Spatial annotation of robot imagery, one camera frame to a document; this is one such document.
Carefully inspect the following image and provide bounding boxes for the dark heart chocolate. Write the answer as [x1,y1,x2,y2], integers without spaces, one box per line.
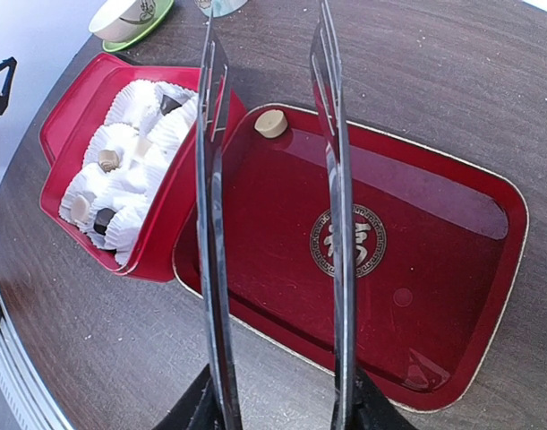
[93,208,116,236]

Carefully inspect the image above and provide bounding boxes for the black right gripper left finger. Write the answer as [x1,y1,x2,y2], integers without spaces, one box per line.
[153,365,222,430]

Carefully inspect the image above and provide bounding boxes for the white cube chocolate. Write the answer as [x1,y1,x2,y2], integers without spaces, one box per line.
[132,136,153,162]

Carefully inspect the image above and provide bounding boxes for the dark red lacquer tray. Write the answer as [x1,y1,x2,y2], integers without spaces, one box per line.
[172,102,530,414]

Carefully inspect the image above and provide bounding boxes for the metal serving tongs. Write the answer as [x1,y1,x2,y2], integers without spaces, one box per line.
[194,0,359,430]

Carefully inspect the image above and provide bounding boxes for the red tin box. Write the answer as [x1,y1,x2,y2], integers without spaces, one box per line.
[38,66,248,283]

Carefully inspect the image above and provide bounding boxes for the red tin lid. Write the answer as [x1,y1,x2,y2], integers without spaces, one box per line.
[38,52,135,165]

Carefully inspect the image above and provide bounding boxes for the white paper liners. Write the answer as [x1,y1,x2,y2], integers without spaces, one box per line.
[59,79,198,266]

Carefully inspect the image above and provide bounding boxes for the white ceramic bowl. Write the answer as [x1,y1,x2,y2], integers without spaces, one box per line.
[89,0,157,42]

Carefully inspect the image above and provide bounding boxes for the green saucer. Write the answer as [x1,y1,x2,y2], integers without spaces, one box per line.
[102,0,175,53]

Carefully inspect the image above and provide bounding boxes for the tan ridged chocolate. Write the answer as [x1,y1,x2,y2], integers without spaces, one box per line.
[70,195,92,226]

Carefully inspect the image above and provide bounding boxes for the tan flower chocolate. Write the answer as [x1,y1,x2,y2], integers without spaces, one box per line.
[98,150,121,173]

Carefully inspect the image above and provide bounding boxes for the tall coral pattern mug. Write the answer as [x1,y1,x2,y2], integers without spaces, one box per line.
[194,0,247,18]

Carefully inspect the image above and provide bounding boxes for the dark brown chocolate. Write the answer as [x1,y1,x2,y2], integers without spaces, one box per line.
[160,94,182,116]

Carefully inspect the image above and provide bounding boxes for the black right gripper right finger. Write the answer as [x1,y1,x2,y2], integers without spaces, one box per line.
[353,367,416,430]

